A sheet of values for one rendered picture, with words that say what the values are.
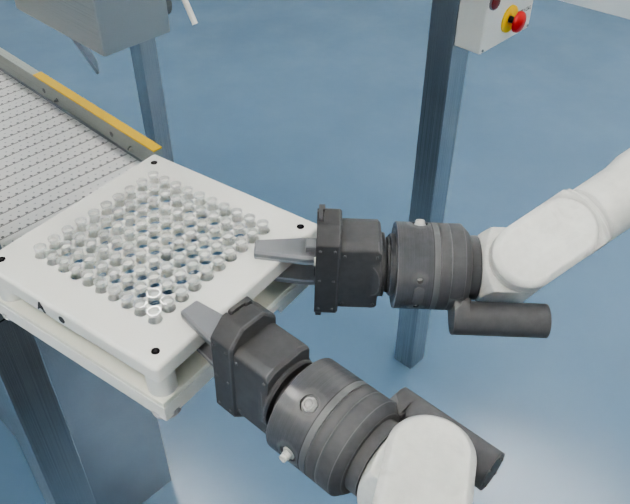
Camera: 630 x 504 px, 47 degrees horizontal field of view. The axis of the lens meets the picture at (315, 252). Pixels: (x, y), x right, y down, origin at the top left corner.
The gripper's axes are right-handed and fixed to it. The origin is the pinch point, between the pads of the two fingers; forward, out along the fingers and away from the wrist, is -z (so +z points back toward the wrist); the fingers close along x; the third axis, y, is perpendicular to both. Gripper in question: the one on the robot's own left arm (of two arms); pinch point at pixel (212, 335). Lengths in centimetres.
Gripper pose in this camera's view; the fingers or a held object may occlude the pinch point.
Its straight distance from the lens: 67.4
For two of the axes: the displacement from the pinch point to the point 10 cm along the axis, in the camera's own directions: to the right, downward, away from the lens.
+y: 6.6, -4.9, 5.7
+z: 7.5, 4.6, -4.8
